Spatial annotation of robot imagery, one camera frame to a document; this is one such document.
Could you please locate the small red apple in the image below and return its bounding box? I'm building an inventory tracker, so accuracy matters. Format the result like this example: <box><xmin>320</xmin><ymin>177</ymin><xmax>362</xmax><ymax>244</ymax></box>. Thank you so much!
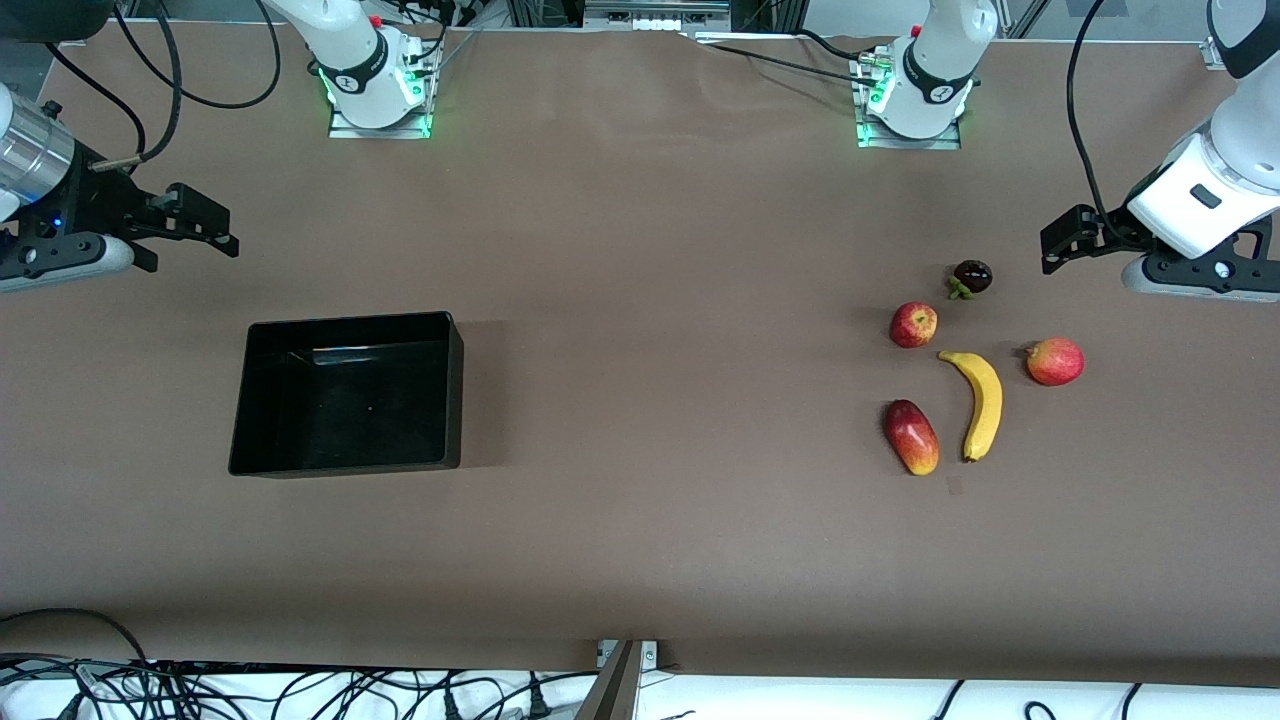
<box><xmin>889</xmin><ymin>302</ymin><xmax>939</xmax><ymax>349</ymax></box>

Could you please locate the yellow banana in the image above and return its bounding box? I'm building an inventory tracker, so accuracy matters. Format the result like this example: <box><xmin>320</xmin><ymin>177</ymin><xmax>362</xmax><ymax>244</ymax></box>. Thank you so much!
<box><xmin>937</xmin><ymin>349</ymin><xmax>1004</xmax><ymax>464</ymax></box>

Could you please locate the black plastic box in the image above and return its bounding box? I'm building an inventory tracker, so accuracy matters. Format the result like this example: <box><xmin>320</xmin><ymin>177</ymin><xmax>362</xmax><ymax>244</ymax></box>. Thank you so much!
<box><xmin>227</xmin><ymin>311</ymin><xmax>466</xmax><ymax>479</ymax></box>

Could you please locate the dark purple mangosteen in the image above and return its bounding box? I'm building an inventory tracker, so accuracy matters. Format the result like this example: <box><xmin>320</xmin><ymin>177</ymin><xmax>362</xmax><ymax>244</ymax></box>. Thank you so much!
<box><xmin>946</xmin><ymin>259</ymin><xmax>994</xmax><ymax>301</ymax></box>

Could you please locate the red apple at right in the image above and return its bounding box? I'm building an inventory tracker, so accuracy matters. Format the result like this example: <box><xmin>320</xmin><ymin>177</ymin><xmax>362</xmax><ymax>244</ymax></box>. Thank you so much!
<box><xmin>1023</xmin><ymin>337</ymin><xmax>1086</xmax><ymax>387</ymax></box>

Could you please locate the red yellow mango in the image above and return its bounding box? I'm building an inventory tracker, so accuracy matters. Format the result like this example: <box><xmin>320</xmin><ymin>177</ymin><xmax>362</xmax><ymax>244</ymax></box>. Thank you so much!
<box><xmin>881</xmin><ymin>399</ymin><xmax>941</xmax><ymax>477</ymax></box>

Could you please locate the white power strip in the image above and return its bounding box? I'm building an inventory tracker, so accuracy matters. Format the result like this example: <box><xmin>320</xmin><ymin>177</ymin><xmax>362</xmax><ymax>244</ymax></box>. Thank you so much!
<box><xmin>584</xmin><ymin>0</ymin><xmax>732</xmax><ymax>30</ymax></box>

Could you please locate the white sheet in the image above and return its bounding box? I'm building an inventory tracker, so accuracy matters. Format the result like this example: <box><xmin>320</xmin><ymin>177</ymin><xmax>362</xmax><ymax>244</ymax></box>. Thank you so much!
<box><xmin>0</xmin><ymin>662</ymin><xmax>1280</xmax><ymax>720</ymax></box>

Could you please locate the grey metal bar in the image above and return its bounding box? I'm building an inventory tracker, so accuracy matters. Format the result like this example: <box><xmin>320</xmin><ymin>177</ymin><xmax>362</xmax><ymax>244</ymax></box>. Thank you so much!
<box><xmin>573</xmin><ymin>640</ymin><xmax>638</xmax><ymax>720</ymax></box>

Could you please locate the thin black looping cable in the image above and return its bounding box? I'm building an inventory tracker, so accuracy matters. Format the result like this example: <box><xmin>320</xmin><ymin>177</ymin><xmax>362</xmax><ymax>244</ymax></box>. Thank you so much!
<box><xmin>115</xmin><ymin>0</ymin><xmax>284</xmax><ymax>111</ymax></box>

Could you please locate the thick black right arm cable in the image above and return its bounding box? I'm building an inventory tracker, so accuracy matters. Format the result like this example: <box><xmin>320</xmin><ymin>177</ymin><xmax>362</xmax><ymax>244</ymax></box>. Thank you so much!
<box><xmin>90</xmin><ymin>0</ymin><xmax>185</xmax><ymax>173</ymax></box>

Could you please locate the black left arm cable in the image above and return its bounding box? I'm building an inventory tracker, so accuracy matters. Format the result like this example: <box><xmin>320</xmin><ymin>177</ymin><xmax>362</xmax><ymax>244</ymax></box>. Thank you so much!
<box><xmin>1065</xmin><ymin>0</ymin><xmax>1116</xmax><ymax>233</ymax></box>

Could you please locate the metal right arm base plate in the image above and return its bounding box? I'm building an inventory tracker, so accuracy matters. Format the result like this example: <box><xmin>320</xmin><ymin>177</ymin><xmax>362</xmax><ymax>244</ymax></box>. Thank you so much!
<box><xmin>327</xmin><ymin>40</ymin><xmax>435</xmax><ymax>140</ymax></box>

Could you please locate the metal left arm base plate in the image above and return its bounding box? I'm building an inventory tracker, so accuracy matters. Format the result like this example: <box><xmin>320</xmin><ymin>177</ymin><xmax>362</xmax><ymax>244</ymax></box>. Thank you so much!
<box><xmin>853</xmin><ymin>50</ymin><xmax>964</xmax><ymax>151</ymax></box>

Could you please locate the black cable on table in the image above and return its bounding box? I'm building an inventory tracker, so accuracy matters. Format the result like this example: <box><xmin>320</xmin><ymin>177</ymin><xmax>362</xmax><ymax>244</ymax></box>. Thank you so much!
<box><xmin>690</xmin><ymin>28</ymin><xmax>873</xmax><ymax>83</ymax></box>

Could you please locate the aluminium frame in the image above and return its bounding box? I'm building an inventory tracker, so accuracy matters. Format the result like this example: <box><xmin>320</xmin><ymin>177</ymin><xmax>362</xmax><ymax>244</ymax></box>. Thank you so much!
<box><xmin>504</xmin><ymin>0</ymin><xmax>807</xmax><ymax>33</ymax></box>

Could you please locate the black floor cable tangle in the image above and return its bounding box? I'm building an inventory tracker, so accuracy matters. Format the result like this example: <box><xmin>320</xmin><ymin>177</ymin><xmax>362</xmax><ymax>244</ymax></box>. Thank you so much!
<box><xmin>0</xmin><ymin>607</ymin><xmax>601</xmax><ymax>720</ymax></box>

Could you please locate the small metal bracket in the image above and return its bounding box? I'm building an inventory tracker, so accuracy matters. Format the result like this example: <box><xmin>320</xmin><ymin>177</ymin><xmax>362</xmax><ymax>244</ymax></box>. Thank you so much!
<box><xmin>597</xmin><ymin>640</ymin><xmax>659</xmax><ymax>673</ymax></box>

